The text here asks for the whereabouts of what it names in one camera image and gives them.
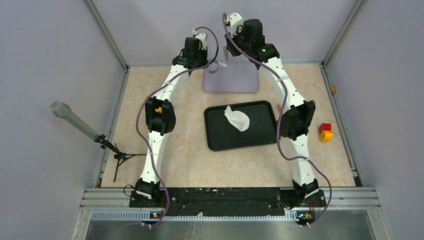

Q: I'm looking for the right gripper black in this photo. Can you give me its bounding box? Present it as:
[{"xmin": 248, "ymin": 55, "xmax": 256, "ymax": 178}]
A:
[{"xmin": 223, "ymin": 26, "xmax": 250, "ymax": 58}]

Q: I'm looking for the clear glass cup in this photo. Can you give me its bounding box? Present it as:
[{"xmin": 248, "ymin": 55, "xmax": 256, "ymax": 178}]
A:
[{"xmin": 205, "ymin": 60, "xmax": 220, "ymax": 74}]

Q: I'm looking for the metal scraper wooden handle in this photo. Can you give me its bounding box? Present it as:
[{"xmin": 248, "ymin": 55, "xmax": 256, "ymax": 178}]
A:
[{"xmin": 221, "ymin": 46, "xmax": 229, "ymax": 68}]

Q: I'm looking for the lilac rectangular tray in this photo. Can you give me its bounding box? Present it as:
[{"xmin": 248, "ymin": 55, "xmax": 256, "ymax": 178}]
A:
[{"xmin": 202, "ymin": 62, "xmax": 260, "ymax": 94}]

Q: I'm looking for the black baking tray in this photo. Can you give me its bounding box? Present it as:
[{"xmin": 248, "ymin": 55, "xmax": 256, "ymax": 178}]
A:
[{"xmin": 203, "ymin": 100, "xmax": 277, "ymax": 152}]

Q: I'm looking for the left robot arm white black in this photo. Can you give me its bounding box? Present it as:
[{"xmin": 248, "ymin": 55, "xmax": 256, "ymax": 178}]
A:
[{"xmin": 135, "ymin": 33, "xmax": 209, "ymax": 207}]

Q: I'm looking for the yellow red blue toy block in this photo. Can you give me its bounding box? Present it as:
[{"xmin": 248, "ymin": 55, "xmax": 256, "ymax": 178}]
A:
[{"xmin": 154, "ymin": 107, "xmax": 163, "ymax": 113}]

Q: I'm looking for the small wooden cork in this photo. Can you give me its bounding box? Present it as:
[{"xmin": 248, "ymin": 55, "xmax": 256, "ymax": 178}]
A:
[{"xmin": 329, "ymin": 84, "xmax": 337, "ymax": 94}]

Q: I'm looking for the grey microphone on tripod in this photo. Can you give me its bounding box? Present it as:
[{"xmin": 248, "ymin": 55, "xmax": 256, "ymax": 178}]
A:
[{"xmin": 50, "ymin": 101, "xmax": 146, "ymax": 182}]

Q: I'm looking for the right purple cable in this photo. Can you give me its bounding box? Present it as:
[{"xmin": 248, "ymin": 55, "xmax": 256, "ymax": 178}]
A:
[{"xmin": 221, "ymin": 12, "xmax": 333, "ymax": 228}]

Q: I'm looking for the purple cable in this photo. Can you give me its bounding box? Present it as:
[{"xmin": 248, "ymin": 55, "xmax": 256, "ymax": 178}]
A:
[
  {"xmin": 221, "ymin": 12, "xmax": 333, "ymax": 228},
  {"xmin": 135, "ymin": 26, "xmax": 220, "ymax": 229}
]

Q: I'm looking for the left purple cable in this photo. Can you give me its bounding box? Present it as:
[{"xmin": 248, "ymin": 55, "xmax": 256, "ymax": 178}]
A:
[{"xmin": 135, "ymin": 26, "xmax": 220, "ymax": 229}]

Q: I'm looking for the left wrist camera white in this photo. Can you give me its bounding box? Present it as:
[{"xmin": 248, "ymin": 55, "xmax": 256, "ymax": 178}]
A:
[{"xmin": 192, "ymin": 29, "xmax": 208, "ymax": 50}]

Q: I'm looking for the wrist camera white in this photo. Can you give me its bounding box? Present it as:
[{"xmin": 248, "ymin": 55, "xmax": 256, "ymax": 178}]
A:
[
  {"xmin": 192, "ymin": 29, "xmax": 208, "ymax": 50},
  {"xmin": 224, "ymin": 12, "xmax": 244, "ymax": 38}
]

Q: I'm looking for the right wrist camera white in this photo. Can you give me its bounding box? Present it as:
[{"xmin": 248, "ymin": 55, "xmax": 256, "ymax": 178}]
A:
[{"xmin": 224, "ymin": 12, "xmax": 244, "ymax": 38}]

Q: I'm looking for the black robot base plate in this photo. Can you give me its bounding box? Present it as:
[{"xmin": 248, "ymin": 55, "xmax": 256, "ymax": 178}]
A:
[{"xmin": 129, "ymin": 187, "xmax": 327, "ymax": 217}]

